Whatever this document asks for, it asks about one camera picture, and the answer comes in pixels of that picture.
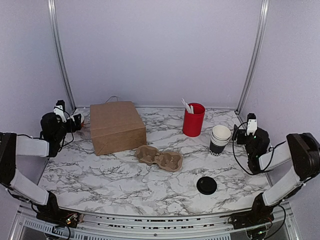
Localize orange white bowl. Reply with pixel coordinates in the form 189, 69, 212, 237
80, 117, 85, 127

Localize brown paper bag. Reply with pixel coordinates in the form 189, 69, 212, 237
90, 101, 147, 156

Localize aluminium frame post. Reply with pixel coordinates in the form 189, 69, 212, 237
236, 0, 270, 114
47, 0, 77, 112

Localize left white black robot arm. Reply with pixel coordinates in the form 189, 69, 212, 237
0, 112, 85, 223

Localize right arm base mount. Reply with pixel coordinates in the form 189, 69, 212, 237
227, 212, 275, 230

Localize left aluminium frame post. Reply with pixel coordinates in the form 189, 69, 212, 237
47, 0, 77, 112

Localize black paper coffee cup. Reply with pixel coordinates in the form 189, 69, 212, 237
210, 125, 231, 146

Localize red cylindrical container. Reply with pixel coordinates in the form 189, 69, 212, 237
182, 103, 206, 137

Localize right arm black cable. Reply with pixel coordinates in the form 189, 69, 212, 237
231, 139, 261, 176

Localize black plastic cup lid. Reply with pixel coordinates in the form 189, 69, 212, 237
196, 176, 217, 195

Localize right aluminium frame post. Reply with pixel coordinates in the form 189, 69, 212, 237
236, 0, 270, 114

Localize stack of paper cups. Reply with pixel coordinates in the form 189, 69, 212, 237
209, 136, 229, 156

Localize front aluminium rail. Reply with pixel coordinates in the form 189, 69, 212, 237
8, 202, 302, 240

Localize brown pulp cup carrier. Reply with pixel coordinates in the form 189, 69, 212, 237
135, 145, 183, 172

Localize white wrapped straws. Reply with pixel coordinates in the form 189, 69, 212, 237
181, 98, 194, 114

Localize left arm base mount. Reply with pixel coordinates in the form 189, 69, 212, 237
36, 209, 83, 228

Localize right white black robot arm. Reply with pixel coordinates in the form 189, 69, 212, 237
232, 125, 320, 224

